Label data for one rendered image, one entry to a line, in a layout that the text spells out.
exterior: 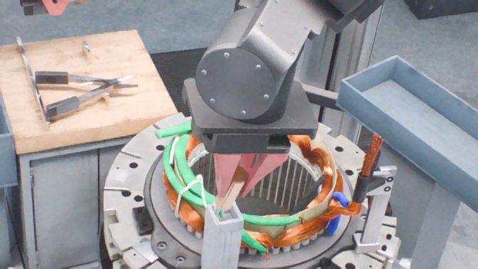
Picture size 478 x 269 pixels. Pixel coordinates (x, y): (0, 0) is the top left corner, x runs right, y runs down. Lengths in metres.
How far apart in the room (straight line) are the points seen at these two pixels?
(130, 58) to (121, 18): 1.99
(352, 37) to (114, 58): 0.37
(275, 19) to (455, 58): 2.66
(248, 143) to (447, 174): 0.49
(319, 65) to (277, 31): 0.82
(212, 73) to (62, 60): 0.63
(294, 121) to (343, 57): 0.69
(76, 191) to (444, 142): 0.49
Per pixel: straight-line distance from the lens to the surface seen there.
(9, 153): 1.13
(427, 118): 1.26
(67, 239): 1.26
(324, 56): 1.41
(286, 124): 0.72
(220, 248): 0.86
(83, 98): 1.12
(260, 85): 0.60
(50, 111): 1.10
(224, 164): 0.73
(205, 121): 0.70
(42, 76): 1.15
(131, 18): 3.21
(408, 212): 1.26
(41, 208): 1.20
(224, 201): 0.80
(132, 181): 1.00
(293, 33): 0.61
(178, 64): 2.99
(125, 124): 1.12
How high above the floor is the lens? 1.79
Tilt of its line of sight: 41 degrees down
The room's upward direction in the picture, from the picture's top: 7 degrees clockwise
